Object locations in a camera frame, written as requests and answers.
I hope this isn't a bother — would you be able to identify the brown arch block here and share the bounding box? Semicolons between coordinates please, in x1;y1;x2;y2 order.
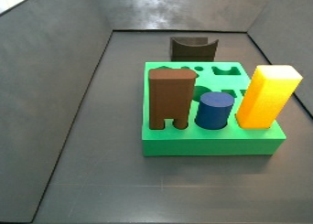
148;69;196;130

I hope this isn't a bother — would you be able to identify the green shape sorter base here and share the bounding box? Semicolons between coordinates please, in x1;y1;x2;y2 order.
142;62;286;156

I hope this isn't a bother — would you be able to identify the yellow rectangular block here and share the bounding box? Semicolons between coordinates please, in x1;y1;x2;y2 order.
235;65;304;129

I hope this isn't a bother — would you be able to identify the black curved fixture stand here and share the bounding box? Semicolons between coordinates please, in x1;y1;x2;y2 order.
170;37;219;61

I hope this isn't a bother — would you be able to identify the blue cylinder block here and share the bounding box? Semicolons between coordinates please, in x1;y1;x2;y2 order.
194;91;235;130

